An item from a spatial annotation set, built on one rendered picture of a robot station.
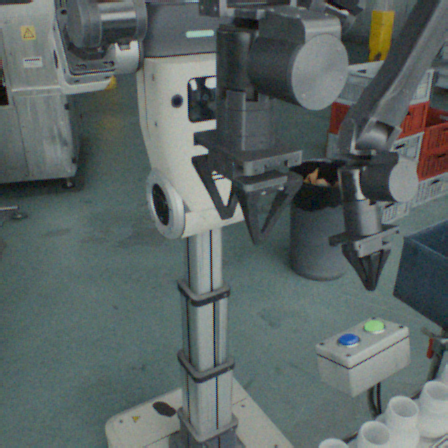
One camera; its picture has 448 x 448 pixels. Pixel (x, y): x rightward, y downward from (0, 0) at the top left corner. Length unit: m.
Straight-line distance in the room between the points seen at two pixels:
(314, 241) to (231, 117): 2.33
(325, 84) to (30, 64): 3.66
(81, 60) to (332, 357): 0.64
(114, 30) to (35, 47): 3.21
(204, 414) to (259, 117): 1.11
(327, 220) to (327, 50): 2.31
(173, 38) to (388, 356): 0.69
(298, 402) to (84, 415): 0.92
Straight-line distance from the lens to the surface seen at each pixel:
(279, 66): 0.37
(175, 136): 0.91
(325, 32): 0.37
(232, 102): 0.43
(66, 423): 2.18
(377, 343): 0.80
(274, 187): 0.43
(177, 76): 0.88
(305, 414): 2.15
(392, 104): 0.74
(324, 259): 2.80
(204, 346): 1.26
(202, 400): 1.38
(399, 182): 0.69
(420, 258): 1.48
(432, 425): 0.70
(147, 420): 1.79
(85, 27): 0.73
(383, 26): 10.85
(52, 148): 4.12
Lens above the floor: 1.63
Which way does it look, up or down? 28 degrees down
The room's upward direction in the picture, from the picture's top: straight up
